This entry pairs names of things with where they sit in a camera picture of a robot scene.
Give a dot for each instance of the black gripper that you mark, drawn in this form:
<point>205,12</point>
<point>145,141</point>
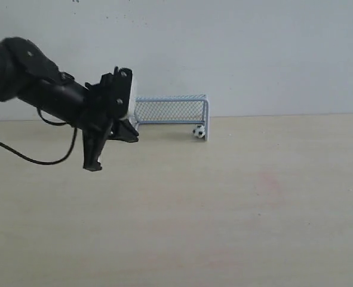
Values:
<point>101,105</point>

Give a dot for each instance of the black white mini soccer ball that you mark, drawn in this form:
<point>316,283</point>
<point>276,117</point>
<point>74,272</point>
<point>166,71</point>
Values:
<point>199,131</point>

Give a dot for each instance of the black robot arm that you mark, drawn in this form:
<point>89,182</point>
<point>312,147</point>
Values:
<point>27,74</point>

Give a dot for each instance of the white mini soccer goal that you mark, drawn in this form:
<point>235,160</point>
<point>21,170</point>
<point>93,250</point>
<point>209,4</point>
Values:
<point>187,109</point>

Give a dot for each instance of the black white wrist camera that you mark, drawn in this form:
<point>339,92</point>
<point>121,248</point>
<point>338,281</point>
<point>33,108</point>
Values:
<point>125,93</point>

